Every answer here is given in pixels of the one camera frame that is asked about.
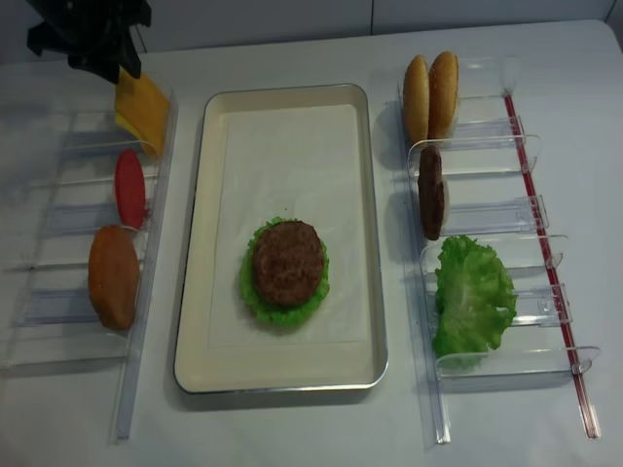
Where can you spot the yellow cheese slice back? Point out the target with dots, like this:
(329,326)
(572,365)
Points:
(122,122)

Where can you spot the brown bun top left rack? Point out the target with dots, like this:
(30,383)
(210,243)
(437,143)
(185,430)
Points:
(113,277)

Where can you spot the green lettuce leaf in rack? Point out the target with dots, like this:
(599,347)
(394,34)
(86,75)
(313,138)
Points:
(475,298)

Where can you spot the brown meat patty on tray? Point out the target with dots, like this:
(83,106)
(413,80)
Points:
(287,263)

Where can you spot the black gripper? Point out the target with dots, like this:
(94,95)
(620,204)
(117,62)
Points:
(95,33)

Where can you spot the tan bun half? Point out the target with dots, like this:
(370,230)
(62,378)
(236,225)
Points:
(416,99)
(443,89)

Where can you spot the tan bun half right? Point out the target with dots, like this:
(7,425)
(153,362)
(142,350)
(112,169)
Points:
(443,89)

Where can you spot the clear acrylic rack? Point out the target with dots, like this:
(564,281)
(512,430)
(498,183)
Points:
(488,162)
(58,160)

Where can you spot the tan bun half left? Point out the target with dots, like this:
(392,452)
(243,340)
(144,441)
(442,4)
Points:
(416,99)

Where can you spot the red tomato slice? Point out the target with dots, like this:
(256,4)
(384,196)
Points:
(130,191)

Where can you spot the clear acrylic left rack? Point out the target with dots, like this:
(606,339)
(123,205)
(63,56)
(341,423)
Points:
(58,160)

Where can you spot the white paper liner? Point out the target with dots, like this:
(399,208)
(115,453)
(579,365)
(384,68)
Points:
(301,163)

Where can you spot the clear acrylic right rack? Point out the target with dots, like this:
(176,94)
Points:
(488,162)

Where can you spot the cream metal tray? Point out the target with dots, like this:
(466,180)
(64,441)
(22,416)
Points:
(346,365)

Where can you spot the brown meat patty in rack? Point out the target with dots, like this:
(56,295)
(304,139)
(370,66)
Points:
(431,192)

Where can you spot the yellow cheese slice front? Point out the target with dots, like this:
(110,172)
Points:
(142,103)

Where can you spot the yellow cheese slice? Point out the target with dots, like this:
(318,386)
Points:
(122,122)
(142,103)

